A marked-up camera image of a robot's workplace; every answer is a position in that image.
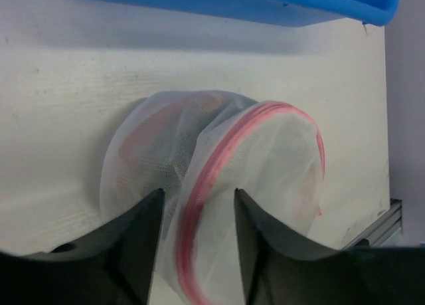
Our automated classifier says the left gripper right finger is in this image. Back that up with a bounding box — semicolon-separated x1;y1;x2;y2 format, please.
234;189;424;304

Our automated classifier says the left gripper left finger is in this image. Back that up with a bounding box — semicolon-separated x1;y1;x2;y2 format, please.
1;189;165;304

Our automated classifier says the white mesh laundry bag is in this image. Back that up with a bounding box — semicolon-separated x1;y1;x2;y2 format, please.
100;91;325;304

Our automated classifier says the blue plastic tub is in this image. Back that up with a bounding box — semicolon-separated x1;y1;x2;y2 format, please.
100;0;399;27

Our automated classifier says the aluminium mounting rail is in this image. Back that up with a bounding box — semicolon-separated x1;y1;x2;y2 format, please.
345;199;402;248

